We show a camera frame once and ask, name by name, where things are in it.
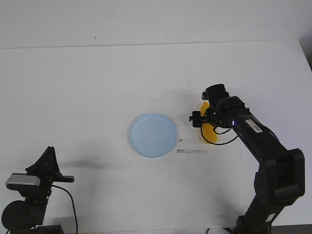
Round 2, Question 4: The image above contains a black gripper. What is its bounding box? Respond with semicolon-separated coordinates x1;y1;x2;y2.
14;146;75;202
189;84;229;128

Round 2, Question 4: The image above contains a yellow toy corn cob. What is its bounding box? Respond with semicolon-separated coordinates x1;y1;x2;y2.
200;101;217;143

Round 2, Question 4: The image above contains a light blue round plate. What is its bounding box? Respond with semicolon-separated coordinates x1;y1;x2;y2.
129;113;177;158

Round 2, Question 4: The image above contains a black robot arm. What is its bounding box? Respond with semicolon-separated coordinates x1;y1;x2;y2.
189;84;305;234
1;146;75;234

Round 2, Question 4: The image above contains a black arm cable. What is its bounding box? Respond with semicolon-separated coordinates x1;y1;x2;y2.
51;184;79;234
200;121;239;145

